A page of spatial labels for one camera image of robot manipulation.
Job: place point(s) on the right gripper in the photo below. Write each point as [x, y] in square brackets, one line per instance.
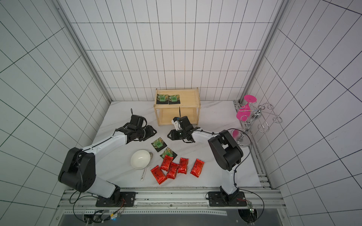
[175, 134]

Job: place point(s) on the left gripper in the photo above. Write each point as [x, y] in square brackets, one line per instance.
[151, 133]

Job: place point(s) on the green tea bag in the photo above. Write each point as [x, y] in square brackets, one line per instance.
[174, 99]
[168, 152]
[159, 144]
[162, 99]

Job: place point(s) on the wooden two-tier shelf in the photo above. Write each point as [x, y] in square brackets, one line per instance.
[190, 106]

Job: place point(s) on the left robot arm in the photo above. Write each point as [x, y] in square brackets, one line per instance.
[79, 167]

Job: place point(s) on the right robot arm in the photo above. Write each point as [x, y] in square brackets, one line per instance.
[226, 151]

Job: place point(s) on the red tea bag upper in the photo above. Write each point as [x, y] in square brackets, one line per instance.
[166, 163]

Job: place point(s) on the red tea bag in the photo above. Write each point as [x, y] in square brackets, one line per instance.
[183, 166]
[172, 172]
[159, 176]
[166, 163]
[197, 168]

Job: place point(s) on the red tea bag centre right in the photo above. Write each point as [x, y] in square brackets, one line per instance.
[183, 166]

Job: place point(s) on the red tea bag middle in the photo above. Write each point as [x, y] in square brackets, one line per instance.
[172, 172]

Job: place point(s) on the red tea bag rightmost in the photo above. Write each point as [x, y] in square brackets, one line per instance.
[197, 168]

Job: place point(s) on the red tea bag leftmost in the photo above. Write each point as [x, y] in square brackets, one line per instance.
[159, 176]

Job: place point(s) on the white bowl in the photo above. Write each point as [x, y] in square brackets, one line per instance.
[140, 159]

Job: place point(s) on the pink plastic wine glass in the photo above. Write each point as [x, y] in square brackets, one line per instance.
[245, 111]

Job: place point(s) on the chrome cup rack stand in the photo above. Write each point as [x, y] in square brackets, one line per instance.
[259, 114]

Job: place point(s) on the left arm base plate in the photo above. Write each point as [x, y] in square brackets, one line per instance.
[118, 199]

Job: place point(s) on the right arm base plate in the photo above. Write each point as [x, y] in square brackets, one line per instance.
[221, 199]

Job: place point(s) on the aluminium rail frame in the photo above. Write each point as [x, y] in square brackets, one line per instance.
[174, 207]

